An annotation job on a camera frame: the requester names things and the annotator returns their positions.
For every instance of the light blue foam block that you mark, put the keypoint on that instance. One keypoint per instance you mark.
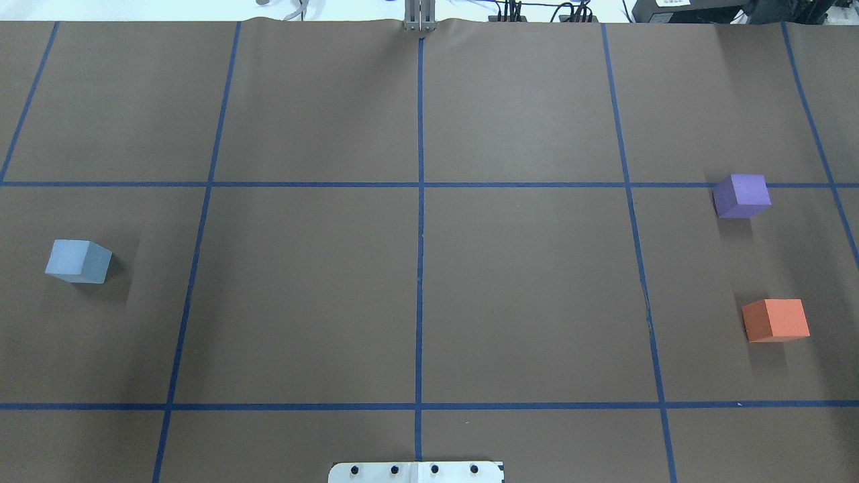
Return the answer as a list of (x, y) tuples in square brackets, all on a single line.
[(78, 260)]

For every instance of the purple foam block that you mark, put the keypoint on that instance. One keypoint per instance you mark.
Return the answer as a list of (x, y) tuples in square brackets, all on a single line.
[(741, 196)]

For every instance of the orange foam block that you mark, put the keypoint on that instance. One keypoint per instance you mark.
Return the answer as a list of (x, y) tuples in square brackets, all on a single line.
[(775, 320)]

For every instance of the aluminium frame post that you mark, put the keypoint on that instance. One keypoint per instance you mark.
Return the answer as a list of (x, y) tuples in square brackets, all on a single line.
[(420, 15)]

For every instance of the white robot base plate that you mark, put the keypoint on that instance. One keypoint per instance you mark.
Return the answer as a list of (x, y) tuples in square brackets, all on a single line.
[(445, 471)]

